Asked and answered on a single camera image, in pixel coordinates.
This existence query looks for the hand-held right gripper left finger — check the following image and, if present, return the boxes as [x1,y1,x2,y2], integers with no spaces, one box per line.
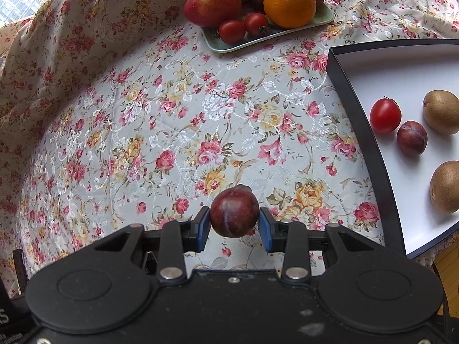
[84,206,211,283]

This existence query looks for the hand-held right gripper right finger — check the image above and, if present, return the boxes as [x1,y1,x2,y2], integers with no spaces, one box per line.
[257,207,383,283]

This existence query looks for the black box with white interior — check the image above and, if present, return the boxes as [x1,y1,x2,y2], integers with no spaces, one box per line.
[326,39,459,259]

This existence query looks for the brown kiwi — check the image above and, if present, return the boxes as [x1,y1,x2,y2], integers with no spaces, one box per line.
[429,161,459,214]
[422,90,459,136]

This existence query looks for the floral tablecloth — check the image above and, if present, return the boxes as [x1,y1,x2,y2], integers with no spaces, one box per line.
[0,0,459,291]

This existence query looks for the green tray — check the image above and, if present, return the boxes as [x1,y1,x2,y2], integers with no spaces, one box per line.
[200,3,336,54]

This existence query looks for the red cherry tomato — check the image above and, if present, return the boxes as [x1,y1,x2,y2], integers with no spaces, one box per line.
[244,12,269,37]
[219,20,246,45]

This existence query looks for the red apple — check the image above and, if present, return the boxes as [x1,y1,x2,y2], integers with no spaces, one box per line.
[184,0,243,28]

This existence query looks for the knobbed dekopon orange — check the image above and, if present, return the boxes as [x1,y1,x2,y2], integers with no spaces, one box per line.
[263,0,317,29]

